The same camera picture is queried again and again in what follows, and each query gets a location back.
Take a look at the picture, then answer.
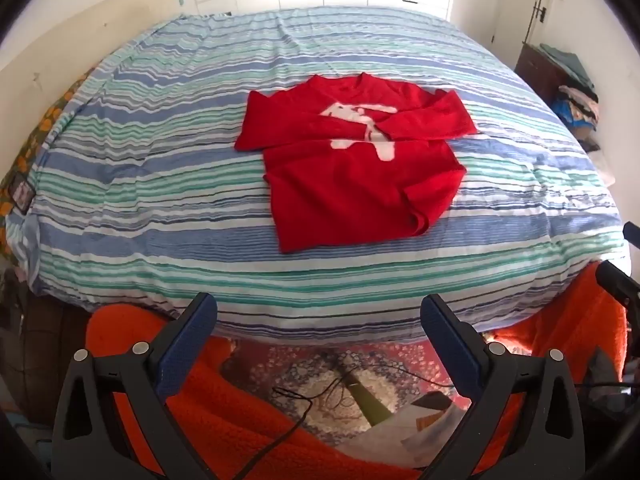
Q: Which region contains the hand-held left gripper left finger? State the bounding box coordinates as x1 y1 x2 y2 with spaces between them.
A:
51 292 218 480

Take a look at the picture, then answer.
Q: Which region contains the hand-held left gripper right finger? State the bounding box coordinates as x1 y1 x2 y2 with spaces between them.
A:
420 294 586 480

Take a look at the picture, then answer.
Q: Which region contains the red shirt with white print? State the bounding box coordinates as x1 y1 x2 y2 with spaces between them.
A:
234 72 478 254

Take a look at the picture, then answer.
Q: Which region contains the pile of clothes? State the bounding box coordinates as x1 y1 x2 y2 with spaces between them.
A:
537 42 601 151

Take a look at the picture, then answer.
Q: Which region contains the orange fleece blanket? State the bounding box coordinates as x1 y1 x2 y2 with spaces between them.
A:
85 260 631 480

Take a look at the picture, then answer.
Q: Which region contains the white cloth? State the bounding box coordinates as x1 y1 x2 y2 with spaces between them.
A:
340 394 473 472

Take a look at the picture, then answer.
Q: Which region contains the olive green tube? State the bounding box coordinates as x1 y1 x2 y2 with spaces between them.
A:
344 369 392 427

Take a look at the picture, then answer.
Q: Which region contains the dark cloth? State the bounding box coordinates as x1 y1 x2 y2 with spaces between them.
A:
575 345 640 421

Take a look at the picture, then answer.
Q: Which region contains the patterned rug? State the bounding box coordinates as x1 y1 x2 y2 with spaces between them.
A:
220 337 471 448

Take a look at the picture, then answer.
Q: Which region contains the striped bed cover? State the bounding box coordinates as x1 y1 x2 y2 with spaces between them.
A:
7 4 631 346

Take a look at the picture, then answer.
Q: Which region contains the dark wooden dresser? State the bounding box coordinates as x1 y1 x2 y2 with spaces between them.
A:
515 42 566 106

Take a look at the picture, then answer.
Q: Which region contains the orange floral sheet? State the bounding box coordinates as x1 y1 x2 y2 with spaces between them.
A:
0 67 96 261

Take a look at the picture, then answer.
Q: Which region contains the beige headboard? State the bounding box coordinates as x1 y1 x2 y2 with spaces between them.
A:
0 0 173 171

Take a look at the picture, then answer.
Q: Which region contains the black cable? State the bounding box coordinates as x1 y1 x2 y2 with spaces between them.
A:
239 350 451 478

